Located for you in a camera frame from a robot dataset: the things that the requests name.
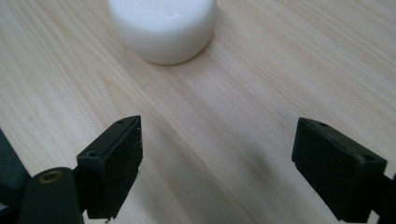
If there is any white round cup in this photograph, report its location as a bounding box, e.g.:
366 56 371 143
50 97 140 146
106 0 218 66

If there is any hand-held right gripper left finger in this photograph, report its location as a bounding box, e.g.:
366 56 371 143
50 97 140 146
73 115 144 220

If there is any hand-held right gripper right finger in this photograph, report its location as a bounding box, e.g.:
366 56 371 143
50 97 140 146
291 117 396 224

